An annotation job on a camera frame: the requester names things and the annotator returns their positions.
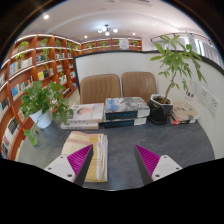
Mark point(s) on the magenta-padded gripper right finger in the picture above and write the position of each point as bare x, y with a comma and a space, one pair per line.
163, 166

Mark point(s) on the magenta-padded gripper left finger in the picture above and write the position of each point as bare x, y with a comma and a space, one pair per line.
63, 168

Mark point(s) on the cream and yellow towel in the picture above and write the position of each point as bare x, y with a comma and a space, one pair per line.
100, 156

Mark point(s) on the pothos plant in white pot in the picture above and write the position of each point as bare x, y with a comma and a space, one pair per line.
43, 120

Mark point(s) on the small tree in black pot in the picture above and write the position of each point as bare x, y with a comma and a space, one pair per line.
160, 110

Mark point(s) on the small tan book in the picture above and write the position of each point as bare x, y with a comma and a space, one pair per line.
185, 113

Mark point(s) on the dark thick book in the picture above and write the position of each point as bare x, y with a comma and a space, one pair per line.
123, 123

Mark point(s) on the white book with face cover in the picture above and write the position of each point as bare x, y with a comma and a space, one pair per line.
86, 112

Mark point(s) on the dark book with blue cover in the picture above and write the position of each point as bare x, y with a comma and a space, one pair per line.
125, 106

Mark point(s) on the orange wooden bookshelf unit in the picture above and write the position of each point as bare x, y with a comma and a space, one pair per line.
20, 76

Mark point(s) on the white curtain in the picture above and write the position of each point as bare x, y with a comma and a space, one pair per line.
206, 50

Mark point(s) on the ceiling light cluster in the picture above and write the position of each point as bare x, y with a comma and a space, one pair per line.
106, 30

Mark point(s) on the white wall socket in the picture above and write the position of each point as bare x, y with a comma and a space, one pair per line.
204, 94
213, 105

